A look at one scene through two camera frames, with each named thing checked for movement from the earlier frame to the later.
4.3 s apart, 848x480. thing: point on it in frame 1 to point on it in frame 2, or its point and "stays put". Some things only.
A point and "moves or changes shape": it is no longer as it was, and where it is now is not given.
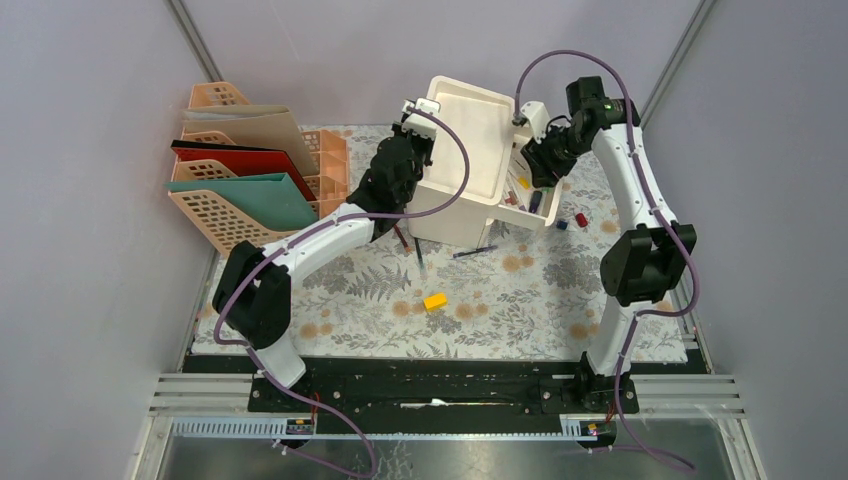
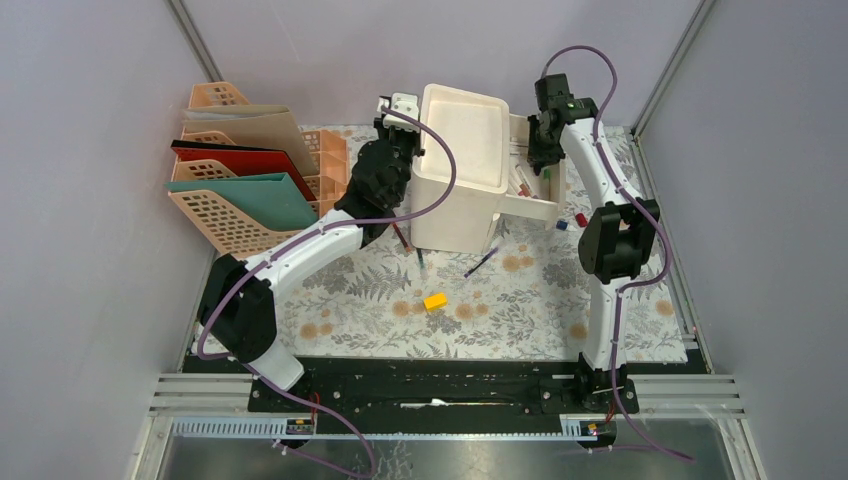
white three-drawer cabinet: x=497 y=181 moves or changes shape
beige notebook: x=272 y=127 stays put
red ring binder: x=244 y=160 stays put
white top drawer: x=520 y=192 stays put
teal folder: x=269 y=201 stays put
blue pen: x=474 y=251 to x=480 y=263
